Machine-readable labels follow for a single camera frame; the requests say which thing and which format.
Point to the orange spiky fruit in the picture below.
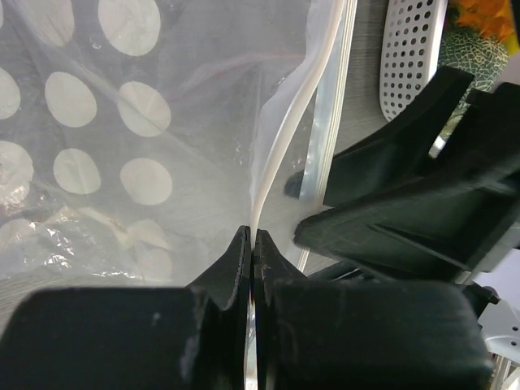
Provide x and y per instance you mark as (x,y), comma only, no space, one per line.
(489,18)

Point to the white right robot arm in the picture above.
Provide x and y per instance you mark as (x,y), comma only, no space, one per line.
(498,320)

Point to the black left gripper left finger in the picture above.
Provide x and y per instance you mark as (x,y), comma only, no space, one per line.
(135,338)

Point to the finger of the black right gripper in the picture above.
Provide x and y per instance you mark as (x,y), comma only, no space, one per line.
(459,216)
(397,151)

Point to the green netted melon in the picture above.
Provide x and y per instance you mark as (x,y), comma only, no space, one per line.
(465,49)

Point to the white perforated fruit basket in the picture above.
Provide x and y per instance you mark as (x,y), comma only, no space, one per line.
(410,51)

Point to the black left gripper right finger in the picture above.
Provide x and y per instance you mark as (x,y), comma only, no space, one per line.
(314,334)

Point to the clear polka dot zip bag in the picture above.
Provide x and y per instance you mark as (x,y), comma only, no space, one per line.
(137,136)

